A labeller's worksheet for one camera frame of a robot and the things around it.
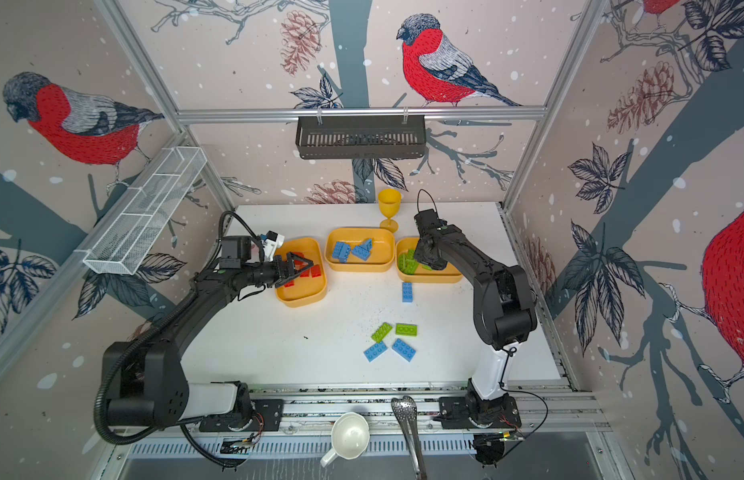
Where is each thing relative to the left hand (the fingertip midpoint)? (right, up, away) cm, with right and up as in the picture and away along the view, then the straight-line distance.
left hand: (303, 268), depth 81 cm
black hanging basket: (+14, +45, +26) cm, 53 cm away
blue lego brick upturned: (+7, +3, +23) cm, 24 cm away
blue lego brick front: (+19, -24, +2) cm, 31 cm away
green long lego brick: (+22, -20, +5) cm, 30 cm away
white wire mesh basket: (-42, +16, -2) cm, 45 cm away
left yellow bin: (-3, -9, +14) cm, 17 cm away
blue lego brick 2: (+28, -24, +2) cm, 37 cm away
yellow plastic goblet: (+25, +21, +23) cm, 39 cm away
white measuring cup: (+14, -40, -11) cm, 43 cm away
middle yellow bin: (+22, +2, +24) cm, 33 cm away
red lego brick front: (-9, -8, +17) cm, 21 cm away
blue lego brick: (+30, -10, +14) cm, 35 cm away
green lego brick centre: (+30, -1, +20) cm, 36 cm away
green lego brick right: (+29, -19, +7) cm, 36 cm away
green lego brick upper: (+34, -1, +21) cm, 40 cm away
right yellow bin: (+45, -4, +17) cm, 48 cm away
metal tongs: (+28, -33, -11) cm, 44 cm away
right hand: (+36, +1, +15) cm, 39 cm away
